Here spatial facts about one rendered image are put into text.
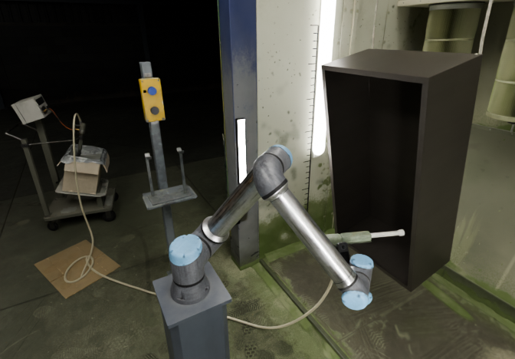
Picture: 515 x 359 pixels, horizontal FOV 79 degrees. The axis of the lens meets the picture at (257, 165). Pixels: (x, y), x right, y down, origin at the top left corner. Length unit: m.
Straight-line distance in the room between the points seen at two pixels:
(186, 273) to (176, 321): 0.20
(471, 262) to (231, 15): 2.34
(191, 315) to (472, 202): 2.19
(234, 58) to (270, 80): 0.30
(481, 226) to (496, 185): 0.32
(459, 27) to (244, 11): 1.54
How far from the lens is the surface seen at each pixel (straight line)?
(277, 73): 2.19
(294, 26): 2.25
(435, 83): 1.40
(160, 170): 2.24
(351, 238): 1.68
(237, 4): 2.05
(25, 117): 3.59
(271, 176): 1.11
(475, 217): 2.84
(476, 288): 2.78
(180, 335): 1.63
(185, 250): 1.46
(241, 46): 2.05
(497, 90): 2.60
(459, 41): 2.78
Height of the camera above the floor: 1.79
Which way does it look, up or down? 23 degrees down
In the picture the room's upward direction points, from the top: 1 degrees counter-clockwise
